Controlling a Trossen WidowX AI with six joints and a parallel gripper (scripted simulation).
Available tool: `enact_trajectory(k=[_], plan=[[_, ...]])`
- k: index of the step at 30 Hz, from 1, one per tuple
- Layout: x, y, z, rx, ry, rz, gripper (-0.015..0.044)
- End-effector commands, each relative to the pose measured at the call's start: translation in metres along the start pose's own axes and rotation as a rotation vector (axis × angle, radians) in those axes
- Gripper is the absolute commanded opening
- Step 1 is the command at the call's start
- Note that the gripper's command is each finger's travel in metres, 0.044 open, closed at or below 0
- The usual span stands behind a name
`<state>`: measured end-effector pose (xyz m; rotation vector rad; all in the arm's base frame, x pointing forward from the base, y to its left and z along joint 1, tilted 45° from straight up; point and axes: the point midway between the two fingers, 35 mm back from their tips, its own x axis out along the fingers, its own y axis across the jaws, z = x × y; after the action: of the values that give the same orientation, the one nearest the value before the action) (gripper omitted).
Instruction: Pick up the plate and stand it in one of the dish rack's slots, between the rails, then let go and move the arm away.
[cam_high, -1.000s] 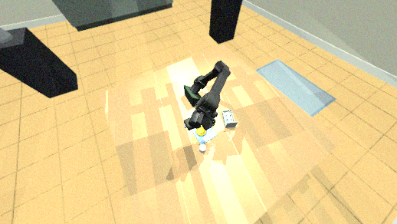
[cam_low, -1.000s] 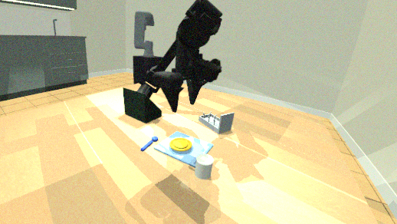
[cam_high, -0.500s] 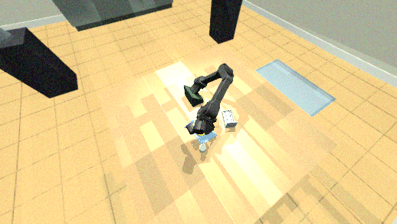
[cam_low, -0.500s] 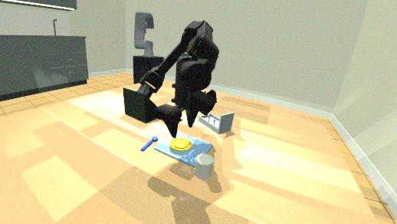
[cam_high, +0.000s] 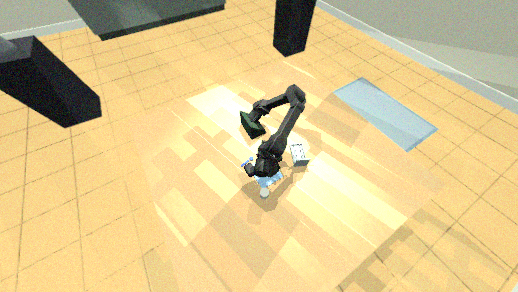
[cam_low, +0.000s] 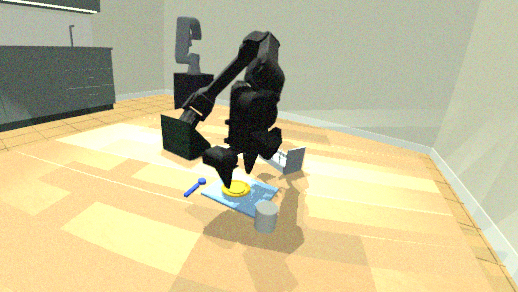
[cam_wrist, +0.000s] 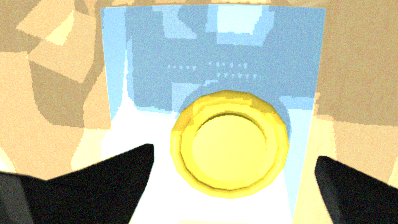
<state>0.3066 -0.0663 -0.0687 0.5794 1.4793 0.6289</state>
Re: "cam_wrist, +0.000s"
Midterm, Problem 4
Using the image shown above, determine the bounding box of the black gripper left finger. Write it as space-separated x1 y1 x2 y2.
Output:
0 143 155 224

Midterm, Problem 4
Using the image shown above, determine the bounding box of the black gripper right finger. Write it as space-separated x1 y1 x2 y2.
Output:
314 155 398 224

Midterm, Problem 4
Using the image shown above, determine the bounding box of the yellow plate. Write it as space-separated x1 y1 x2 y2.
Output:
169 90 290 199

